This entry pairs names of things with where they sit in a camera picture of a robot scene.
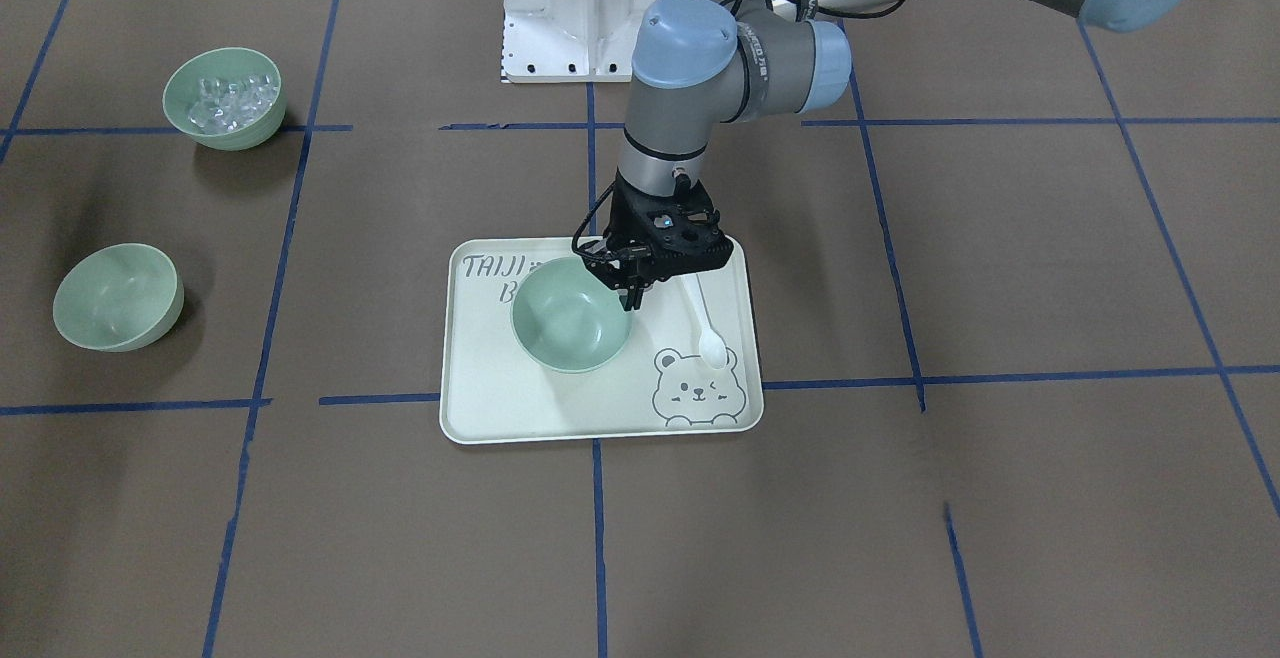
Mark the cream bear tray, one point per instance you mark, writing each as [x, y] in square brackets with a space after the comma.
[492, 392]

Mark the green bowl with ice cubes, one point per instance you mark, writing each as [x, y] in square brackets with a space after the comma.
[230, 98]

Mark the white pedestal column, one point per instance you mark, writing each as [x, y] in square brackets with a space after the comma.
[558, 41]

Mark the white plastic spoon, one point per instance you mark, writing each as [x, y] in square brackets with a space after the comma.
[712, 349]

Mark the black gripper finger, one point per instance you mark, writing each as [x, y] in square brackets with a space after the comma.
[635, 287]

